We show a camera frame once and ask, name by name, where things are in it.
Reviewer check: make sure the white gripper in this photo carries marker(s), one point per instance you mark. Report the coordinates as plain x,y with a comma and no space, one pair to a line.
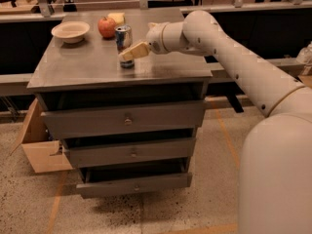
155,39

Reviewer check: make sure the blue silver redbull can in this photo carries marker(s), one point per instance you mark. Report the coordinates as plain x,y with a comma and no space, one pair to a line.
124,39

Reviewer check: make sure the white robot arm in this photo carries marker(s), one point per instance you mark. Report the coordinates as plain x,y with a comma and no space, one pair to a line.
275,178

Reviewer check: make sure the yellow sponge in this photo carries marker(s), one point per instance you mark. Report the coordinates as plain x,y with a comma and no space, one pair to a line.
119,18

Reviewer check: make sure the red apple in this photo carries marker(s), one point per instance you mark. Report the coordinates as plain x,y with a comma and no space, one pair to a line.
106,27

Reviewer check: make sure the white bowl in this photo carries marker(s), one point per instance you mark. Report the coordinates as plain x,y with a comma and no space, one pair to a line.
71,31

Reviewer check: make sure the grey drawer cabinet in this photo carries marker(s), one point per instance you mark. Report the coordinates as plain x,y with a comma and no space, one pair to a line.
88,75

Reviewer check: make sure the top grey drawer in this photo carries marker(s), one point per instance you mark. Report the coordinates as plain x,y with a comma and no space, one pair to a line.
102,121

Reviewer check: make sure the grey drawer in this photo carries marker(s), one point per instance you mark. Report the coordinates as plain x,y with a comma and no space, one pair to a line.
134,185
112,154
102,121

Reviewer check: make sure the middle grey drawer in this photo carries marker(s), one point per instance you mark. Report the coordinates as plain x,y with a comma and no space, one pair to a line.
112,154

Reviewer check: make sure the grey metal railing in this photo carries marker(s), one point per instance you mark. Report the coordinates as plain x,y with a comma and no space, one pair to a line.
25,25

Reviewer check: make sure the cardboard box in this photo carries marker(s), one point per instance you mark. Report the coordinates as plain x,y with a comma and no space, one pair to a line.
44,155

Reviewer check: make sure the clear sanitizer pump bottle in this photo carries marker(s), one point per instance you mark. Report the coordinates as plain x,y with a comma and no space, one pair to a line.
305,54

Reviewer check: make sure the bottom grey drawer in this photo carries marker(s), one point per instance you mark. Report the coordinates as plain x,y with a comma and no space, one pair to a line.
134,185

